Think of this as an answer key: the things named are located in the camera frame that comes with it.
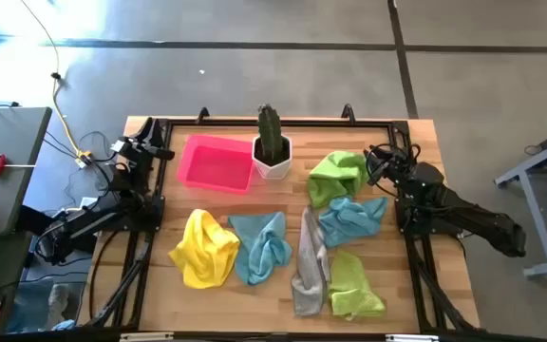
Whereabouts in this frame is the pink plastic bin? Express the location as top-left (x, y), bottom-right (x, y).
top-left (176, 134), bottom-right (255, 195)

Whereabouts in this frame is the black desk foot bar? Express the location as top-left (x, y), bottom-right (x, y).
top-left (16, 203), bottom-right (66, 237)

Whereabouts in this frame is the white faceted planter pot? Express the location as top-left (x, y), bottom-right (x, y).
top-left (251, 134), bottom-right (293, 181)

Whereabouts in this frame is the silver edge bracket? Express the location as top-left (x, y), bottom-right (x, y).
top-left (386, 333), bottom-right (440, 342)
top-left (120, 332), bottom-right (175, 342)

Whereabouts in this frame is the green cactus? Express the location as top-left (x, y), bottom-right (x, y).
top-left (257, 103), bottom-right (285, 162)

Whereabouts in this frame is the grey side desk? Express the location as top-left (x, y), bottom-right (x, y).
top-left (0, 106), bottom-right (54, 238)

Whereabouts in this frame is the blue microfiber towel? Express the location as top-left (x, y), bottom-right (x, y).
top-left (228, 211), bottom-right (293, 286)
top-left (318, 195), bottom-right (389, 249)

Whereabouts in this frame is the green microfiber towel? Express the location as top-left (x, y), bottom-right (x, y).
top-left (328, 249), bottom-right (387, 320)
top-left (306, 150), bottom-right (370, 210)

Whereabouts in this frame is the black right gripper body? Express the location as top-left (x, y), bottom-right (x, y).
top-left (378, 145), bottom-right (420, 186)

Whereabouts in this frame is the black aluminium table frame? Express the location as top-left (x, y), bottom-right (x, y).
top-left (83, 117), bottom-right (479, 333)

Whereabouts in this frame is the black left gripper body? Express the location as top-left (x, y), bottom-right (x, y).
top-left (111, 136), bottom-right (159, 167)

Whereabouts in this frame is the grey microfiber towel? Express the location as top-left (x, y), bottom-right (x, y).
top-left (291, 204), bottom-right (331, 318)

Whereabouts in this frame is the yellow microfiber towel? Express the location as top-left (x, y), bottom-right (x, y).
top-left (167, 208), bottom-right (241, 290)

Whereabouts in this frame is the yellow extension cable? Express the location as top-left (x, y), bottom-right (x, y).
top-left (19, 0), bottom-right (93, 168)

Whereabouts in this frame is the person's leg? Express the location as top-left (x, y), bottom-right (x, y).
top-left (5, 279), bottom-right (85, 333)

